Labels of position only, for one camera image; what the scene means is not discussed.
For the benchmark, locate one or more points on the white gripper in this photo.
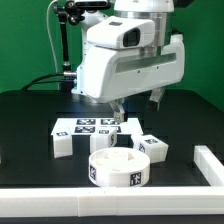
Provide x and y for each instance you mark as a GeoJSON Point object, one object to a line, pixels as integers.
{"type": "Point", "coordinates": [111, 74]}

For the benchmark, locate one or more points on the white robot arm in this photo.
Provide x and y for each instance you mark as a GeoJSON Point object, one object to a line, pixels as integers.
{"type": "Point", "coordinates": [128, 48]}

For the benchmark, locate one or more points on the white marker sheet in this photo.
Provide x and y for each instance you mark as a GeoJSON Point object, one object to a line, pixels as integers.
{"type": "Point", "coordinates": [88, 126]}

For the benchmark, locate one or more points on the white front fence rail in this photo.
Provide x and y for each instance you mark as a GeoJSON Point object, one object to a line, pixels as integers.
{"type": "Point", "coordinates": [81, 202]}

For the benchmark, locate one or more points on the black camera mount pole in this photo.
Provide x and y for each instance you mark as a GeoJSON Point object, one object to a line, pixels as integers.
{"type": "Point", "coordinates": [68, 13]}

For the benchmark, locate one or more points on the black mounted camera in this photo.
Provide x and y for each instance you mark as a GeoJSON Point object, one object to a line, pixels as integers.
{"type": "Point", "coordinates": [92, 4]}

